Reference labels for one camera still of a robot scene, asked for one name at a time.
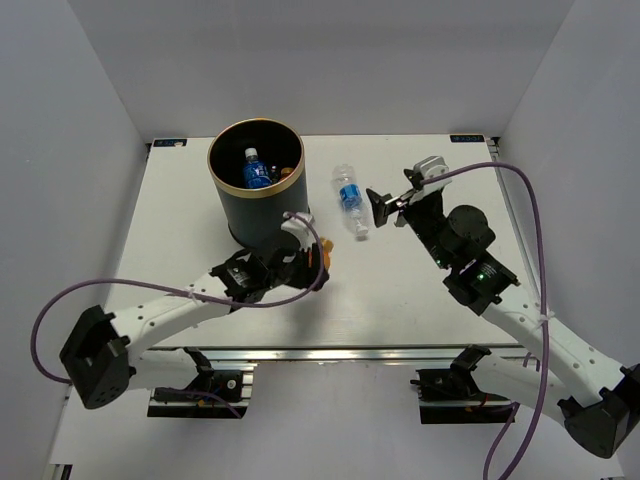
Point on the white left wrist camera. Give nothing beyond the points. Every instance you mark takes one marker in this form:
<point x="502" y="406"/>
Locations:
<point x="299" y="225"/>

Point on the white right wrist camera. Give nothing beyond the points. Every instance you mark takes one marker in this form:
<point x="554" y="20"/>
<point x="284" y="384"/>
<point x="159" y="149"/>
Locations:
<point x="430" y="167"/>

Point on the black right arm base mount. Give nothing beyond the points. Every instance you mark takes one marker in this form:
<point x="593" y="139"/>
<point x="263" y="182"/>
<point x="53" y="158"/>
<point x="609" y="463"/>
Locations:
<point x="449" y="396"/>

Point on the crushed bottle light blue label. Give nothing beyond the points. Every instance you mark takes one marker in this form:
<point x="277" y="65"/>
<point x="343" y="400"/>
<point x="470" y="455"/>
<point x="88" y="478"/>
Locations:
<point x="351" y="200"/>

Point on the orange juice bottle with label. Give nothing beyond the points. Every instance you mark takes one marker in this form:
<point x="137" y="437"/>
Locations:
<point x="327" y="247"/>

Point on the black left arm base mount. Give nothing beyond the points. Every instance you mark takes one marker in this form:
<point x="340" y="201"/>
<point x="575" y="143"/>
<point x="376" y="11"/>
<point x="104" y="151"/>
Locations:
<point x="213" y="393"/>

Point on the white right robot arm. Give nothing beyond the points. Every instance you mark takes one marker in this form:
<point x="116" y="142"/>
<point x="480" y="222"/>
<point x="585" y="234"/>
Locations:
<point x="593" y="396"/>

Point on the clear bottle dark blue label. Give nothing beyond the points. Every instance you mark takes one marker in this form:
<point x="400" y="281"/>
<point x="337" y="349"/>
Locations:
<point x="255" y="173"/>

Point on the dark cylindrical bin gold rim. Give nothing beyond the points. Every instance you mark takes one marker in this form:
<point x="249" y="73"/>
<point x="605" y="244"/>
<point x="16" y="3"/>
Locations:
<point x="254" y="215"/>

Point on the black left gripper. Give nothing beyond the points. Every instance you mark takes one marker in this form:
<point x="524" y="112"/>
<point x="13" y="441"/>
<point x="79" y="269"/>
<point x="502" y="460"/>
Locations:
<point x="310" y="277"/>

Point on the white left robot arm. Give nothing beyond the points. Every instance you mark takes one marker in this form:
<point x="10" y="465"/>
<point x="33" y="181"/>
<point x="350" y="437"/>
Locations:
<point x="109" y="353"/>

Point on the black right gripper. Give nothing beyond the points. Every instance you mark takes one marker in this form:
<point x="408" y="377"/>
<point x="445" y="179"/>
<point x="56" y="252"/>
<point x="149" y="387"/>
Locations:
<point x="380" y="209"/>

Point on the aluminium table edge rail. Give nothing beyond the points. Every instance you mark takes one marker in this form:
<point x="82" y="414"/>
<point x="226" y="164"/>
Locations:
<point x="518" y="205"/>

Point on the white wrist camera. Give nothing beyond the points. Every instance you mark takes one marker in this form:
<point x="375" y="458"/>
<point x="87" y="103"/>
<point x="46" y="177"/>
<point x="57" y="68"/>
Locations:
<point x="430" y="167"/>
<point x="299" y="225"/>

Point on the blue sticker corner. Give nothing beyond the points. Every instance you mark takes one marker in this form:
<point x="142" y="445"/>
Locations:
<point x="169" y="143"/>
<point x="467" y="138"/>

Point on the blue sticker left corner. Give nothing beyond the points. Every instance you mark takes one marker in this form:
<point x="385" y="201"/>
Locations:
<point x="169" y="143"/>

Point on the blue sticker right corner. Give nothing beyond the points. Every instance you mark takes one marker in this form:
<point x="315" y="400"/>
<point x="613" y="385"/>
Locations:
<point x="467" y="138"/>

